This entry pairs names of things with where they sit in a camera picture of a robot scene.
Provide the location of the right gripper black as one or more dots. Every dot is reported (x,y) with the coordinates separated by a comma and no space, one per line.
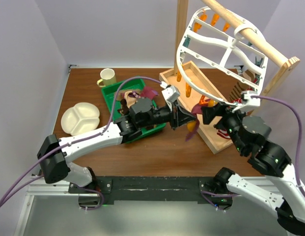
(208,112)

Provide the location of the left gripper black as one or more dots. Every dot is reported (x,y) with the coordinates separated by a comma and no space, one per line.
(180,116)

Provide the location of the cream maroon purple sock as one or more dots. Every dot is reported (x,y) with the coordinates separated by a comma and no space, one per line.
(131,98)

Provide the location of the red white striped sock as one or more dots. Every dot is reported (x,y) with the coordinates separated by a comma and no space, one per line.
(223,133)

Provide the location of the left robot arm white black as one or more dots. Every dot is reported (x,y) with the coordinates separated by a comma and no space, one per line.
(56,156)

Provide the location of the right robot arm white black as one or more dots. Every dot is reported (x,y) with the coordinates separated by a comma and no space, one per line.
(277,167)

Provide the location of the wooden hanger stand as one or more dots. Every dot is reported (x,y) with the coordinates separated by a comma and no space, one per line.
(278,68)

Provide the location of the white round clip hanger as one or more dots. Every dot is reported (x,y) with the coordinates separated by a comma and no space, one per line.
(228,53)

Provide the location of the orange plastic clothes peg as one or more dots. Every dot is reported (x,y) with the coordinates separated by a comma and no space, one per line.
(204,100)

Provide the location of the brown striped sock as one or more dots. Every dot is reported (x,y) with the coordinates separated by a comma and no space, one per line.
(239,86)

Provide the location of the green plastic tray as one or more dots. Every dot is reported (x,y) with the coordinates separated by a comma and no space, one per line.
(137,85)

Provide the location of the cream yellow mug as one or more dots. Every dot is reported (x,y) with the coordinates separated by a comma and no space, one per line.
(107,78)

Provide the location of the cream divided plate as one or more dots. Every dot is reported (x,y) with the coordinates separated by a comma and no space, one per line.
(81,118)

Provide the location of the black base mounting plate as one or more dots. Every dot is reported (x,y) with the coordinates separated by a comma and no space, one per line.
(180,189)

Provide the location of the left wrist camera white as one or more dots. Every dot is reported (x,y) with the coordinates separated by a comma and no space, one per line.
(170,94)

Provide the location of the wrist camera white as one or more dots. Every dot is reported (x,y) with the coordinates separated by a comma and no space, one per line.
(247,102)
(170,94)

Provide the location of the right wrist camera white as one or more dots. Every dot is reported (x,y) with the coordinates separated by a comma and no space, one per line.
(247,102)

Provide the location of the aluminium frame rail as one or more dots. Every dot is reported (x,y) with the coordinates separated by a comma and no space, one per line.
(52,210)

